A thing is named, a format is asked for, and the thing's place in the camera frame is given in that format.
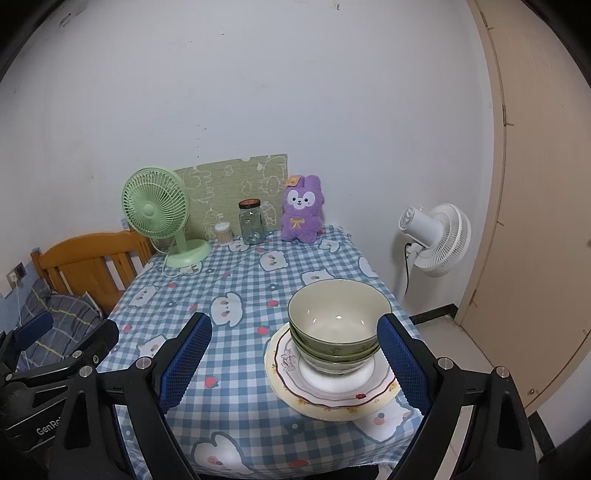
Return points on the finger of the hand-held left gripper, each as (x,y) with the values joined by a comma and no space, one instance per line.
(34,327)
(92,344)

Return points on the green desk fan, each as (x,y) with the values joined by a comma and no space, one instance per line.
(150,210)

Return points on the grey plaid pillow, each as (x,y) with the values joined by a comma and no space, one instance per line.
(69,318)

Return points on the green cartoon print mat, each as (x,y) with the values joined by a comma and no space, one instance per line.
(221,189)

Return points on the white plate with red print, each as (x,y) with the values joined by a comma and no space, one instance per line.
(286,362)

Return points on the large yellow floral plate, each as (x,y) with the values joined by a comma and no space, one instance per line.
(323,414)

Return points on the wooden bed headboard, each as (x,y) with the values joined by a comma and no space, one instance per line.
(78,263)

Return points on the purple plush bunny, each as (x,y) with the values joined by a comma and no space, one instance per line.
(302,221)

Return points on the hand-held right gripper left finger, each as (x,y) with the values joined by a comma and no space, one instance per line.
(184,364)

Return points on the cream ceramic bowl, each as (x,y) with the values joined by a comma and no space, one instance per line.
(337,368)
(323,351)
(339,309)

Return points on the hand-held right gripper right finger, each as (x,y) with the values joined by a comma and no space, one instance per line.
(404,364)

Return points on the blue checked tablecloth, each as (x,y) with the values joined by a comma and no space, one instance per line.
(249,295)

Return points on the white standing fan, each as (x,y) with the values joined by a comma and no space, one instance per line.
(438,240)

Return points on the wall socket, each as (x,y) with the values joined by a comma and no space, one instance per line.
(17,272)

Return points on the glass jar with dark lid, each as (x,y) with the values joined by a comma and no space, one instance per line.
(251,226)

